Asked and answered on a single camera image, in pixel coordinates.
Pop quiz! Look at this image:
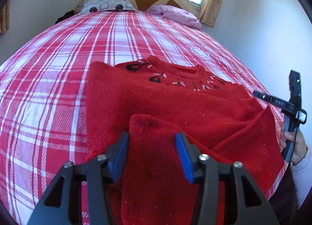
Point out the red white plaid bedsheet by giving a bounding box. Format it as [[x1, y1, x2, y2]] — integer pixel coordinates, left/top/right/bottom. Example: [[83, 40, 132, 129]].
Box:
[[1, 12, 264, 224]]

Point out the red knitted sweater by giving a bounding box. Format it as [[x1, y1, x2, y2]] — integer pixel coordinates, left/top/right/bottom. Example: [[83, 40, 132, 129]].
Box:
[[85, 56, 284, 224]]

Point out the right hand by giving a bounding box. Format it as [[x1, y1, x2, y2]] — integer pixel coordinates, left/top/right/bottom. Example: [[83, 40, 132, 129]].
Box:
[[279, 123, 308, 166]]

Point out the grey patterned pillow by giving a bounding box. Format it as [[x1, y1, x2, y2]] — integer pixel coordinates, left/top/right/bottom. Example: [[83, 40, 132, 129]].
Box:
[[78, 0, 137, 14]]

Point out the beige side window curtain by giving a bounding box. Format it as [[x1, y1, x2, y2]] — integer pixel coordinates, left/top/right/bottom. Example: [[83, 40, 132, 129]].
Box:
[[0, 0, 11, 35]]

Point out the black item beside pillow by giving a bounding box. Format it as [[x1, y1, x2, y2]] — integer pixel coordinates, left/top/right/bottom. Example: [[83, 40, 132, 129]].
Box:
[[55, 10, 75, 24]]

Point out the pink folded blanket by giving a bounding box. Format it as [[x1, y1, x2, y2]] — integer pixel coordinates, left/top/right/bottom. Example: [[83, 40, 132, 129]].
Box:
[[147, 5, 202, 30]]

